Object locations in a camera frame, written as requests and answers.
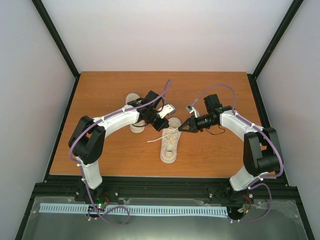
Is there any black aluminium frame rail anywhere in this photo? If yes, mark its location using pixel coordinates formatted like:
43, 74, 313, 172
31, 175, 302, 206

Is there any white lace sneaker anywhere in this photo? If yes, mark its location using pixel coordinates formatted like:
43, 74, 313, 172
147, 117, 182, 164
125, 92, 146, 134

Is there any black frame post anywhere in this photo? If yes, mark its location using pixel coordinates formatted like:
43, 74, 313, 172
31, 0, 81, 80
251, 0, 305, 78

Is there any green lit circuit board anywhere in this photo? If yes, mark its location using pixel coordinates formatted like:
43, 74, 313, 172
92, 192, 110, 213

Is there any left black frame post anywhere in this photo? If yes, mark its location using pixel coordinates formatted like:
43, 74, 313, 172
31, 0, 81, 80

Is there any right black frame post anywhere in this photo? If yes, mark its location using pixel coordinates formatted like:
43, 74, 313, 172
251, 0, 305, 78

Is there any light blue cable duct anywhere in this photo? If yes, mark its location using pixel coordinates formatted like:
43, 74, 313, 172
38, 203, 228, 218

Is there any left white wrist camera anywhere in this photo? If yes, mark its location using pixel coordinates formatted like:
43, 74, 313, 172
158, 104, 176, 119

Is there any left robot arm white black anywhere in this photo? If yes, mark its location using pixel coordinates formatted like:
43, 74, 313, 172
68, 90, 175, 202

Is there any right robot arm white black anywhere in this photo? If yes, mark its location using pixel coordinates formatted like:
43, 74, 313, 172
178, 94, 284, 192

